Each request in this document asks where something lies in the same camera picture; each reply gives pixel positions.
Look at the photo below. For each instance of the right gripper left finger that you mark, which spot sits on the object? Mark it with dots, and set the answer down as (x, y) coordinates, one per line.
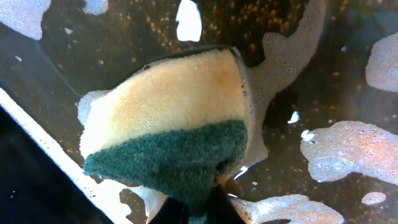
(171, 212)

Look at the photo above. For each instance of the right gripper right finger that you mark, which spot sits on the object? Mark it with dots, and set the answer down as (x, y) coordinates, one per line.
(220, 210)

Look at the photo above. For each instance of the yellow green sponge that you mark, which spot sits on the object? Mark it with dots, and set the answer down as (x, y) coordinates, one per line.
(177, 127)

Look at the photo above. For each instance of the black water tray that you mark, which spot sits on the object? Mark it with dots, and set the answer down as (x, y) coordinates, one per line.
(79, 52)

